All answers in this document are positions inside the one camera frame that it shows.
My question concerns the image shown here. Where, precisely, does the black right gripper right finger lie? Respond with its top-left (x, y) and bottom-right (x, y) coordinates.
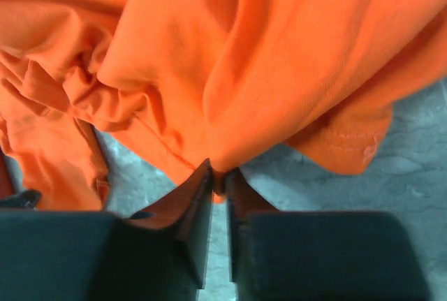
top-left (225, 170), bottom-right (432, 300)

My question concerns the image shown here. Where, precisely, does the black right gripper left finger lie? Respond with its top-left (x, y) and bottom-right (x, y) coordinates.
top-left (1, 161), bottom-right (213, 300)

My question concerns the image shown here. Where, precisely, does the orange t shirt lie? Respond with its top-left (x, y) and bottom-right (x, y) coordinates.
top-left (1, 0), bottom-right (446, 210)

